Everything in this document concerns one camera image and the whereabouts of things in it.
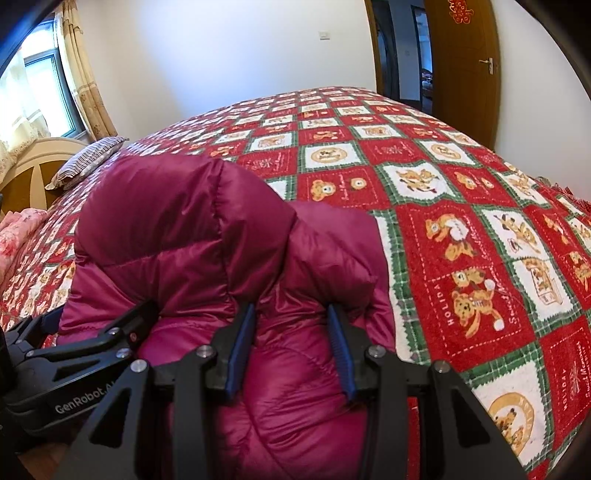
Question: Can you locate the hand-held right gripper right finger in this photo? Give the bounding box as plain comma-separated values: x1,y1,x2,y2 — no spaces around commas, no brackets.
327,302,529,480

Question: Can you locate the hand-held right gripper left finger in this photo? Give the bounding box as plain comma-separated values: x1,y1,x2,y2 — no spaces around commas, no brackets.
55,302,257,480

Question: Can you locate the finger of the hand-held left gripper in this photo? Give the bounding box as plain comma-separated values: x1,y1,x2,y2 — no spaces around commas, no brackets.
25,301,160,367
4,307,64,350

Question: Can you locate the magenta down jacket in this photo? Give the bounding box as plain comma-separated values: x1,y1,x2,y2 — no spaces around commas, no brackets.
58,154,421,480

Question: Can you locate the pink folded quilt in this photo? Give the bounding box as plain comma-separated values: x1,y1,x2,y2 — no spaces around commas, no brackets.
0,208,51,282

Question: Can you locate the cream wooden headboard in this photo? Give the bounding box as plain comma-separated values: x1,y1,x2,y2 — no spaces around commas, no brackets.
0,137,93,217

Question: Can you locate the striped pillow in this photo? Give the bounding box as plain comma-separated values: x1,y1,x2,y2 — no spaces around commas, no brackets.
45,135,130,191

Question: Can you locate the red printed bedspread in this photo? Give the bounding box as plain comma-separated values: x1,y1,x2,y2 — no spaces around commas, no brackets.
0,85,591,480

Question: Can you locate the white sheer curtain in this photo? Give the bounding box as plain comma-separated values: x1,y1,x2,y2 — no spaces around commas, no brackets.
0,46,51,171

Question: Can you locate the window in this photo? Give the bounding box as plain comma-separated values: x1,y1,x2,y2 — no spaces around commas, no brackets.
23,37,88,139

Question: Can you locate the beige curtain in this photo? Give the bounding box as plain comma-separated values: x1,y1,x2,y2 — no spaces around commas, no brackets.
54,0,118,141

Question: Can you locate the brown wooden door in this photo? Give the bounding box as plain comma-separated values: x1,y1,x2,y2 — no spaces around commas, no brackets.
424,0,502,148

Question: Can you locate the red door decoration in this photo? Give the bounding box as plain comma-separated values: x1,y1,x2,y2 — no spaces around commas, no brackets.
441,0,476,24

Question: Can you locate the brown door frame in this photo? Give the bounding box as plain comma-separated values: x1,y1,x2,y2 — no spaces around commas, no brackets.
365,0,386,95

